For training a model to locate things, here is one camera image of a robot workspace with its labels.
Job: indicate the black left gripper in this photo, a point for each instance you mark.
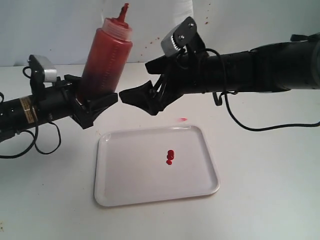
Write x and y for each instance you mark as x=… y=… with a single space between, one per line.
x=82 y=110

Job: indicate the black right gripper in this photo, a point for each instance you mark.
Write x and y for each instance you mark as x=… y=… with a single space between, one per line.
x=186 y=74

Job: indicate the red ketchup squeeze bottle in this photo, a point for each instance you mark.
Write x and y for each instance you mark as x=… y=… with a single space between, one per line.
x=107 y=57

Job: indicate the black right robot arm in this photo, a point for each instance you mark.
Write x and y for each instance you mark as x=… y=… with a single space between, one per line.
x=272 y=68

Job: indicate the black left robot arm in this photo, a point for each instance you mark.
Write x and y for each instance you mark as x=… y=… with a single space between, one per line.
x=50 y=104

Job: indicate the red ketchup blob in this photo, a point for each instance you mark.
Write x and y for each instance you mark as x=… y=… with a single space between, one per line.
x=170 y=157

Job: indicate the white rectangular plastic tray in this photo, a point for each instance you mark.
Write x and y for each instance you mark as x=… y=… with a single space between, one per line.
x=131 y=166

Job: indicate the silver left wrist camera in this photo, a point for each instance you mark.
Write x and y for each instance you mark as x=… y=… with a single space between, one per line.
x=42 y=69

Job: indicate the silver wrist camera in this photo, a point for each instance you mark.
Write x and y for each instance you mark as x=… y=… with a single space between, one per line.
x=42 y=69
x=179 y=37

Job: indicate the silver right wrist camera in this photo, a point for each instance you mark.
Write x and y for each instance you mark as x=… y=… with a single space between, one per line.
x=179 y=37

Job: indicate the white paper sheet on wall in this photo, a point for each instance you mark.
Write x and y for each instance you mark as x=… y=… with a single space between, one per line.
x=181 y=10

